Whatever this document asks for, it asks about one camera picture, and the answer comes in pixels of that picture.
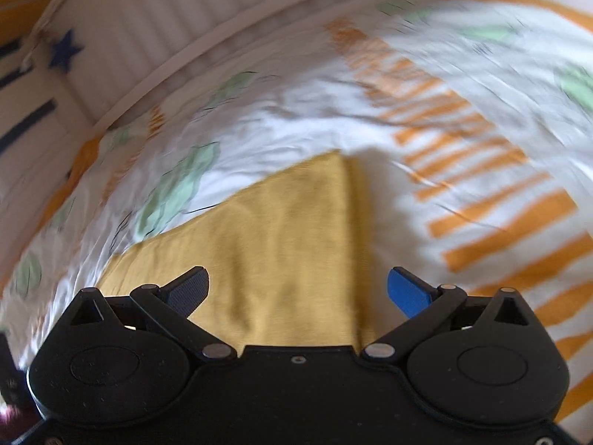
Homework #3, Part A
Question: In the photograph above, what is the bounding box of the white slatted bed rail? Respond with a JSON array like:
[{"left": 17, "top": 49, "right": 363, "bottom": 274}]
[{"left": 22, "top": 0, "right": 433, "bottom": 127}]

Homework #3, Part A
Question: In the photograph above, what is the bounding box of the yellow knitted garment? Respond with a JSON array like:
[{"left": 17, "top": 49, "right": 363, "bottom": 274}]
[{"left": 99, "top": 152, "right": 375, "bottom": 349}]

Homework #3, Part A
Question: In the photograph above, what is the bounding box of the white patterned duvet cover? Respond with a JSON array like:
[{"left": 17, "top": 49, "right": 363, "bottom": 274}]
[{"left": 1, "top": 0, "right": 592, "bottom": 440}]

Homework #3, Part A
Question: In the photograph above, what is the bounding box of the blue star decoration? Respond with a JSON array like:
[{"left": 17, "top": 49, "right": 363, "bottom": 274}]
[{"left": 48, "top": 28, "right": 85, "bottom": 75}]

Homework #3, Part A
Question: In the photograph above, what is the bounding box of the white shelf unit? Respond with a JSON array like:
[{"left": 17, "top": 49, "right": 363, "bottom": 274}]
[{"left": 1, "top": 40, "right": 93, "bottom": 247}]

